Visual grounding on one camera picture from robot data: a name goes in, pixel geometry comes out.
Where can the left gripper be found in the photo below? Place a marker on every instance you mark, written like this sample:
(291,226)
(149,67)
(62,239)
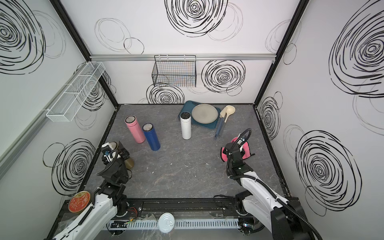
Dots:
(125,154)

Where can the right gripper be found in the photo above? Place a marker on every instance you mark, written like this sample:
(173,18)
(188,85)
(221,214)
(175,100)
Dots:
(225,148)

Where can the gold thermos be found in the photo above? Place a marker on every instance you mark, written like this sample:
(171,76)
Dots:
(122,153)

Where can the pink cloth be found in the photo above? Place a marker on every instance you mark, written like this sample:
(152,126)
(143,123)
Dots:
(245,150)

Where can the pink thermos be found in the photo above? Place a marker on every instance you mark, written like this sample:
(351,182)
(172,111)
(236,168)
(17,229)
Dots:
(135,129)

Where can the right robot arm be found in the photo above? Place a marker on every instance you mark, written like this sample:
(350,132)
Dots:
(273,211)

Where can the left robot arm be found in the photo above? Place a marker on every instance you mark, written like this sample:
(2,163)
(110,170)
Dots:
(108,200)

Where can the blue thermos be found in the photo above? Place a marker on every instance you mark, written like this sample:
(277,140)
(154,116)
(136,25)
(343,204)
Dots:
(151,136)

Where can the white thermos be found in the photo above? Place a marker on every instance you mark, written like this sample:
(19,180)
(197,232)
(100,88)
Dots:
(186,125)

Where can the beige ladle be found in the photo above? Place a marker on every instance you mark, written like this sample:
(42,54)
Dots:
(229,111)

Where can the grey round plate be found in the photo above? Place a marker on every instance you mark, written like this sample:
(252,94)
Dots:
(205,114)

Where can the red gold round tin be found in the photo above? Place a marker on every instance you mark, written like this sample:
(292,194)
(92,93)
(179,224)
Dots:
(79,202)

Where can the white round can lid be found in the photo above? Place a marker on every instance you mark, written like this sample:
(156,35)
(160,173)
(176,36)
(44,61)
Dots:
(166,223)

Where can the white mesh shelf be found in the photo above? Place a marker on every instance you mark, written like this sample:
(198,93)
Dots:
(84,91)

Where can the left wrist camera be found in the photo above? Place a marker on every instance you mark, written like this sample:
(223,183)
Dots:
(107,151)

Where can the blue handled utensil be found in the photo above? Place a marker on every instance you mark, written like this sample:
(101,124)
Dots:
(221,121)

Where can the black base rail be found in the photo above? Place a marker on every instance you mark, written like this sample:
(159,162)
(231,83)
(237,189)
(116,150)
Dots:
(219,206)

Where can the white slotted cable duct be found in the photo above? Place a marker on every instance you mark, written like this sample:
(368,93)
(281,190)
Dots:
(181,224)

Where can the black wire basket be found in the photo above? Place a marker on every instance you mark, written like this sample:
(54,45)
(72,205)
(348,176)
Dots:
(175,70)

